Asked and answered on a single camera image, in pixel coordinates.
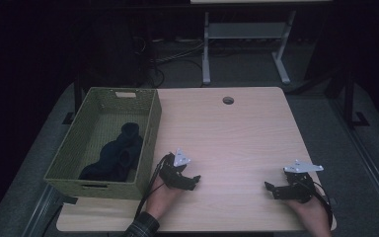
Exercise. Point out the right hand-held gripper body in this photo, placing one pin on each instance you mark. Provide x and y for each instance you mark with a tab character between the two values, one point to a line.
297	191

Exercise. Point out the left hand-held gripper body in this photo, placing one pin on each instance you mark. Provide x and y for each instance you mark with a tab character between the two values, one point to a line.
174	174

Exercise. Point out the dark blue knitted garment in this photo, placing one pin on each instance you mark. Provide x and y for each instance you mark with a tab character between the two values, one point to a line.
118	154

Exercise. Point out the green woven basket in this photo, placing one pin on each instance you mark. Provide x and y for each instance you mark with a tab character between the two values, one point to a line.
79	151

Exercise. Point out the person's left hand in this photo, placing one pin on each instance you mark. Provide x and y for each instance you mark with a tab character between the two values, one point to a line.
159	200

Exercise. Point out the person's right hand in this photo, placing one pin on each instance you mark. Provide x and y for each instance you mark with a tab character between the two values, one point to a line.
314	217

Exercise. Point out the black stand leg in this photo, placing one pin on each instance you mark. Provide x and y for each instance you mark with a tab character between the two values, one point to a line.
77	98
349	98

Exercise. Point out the white metal stand frame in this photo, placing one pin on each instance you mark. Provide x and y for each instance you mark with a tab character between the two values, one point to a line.
246	30

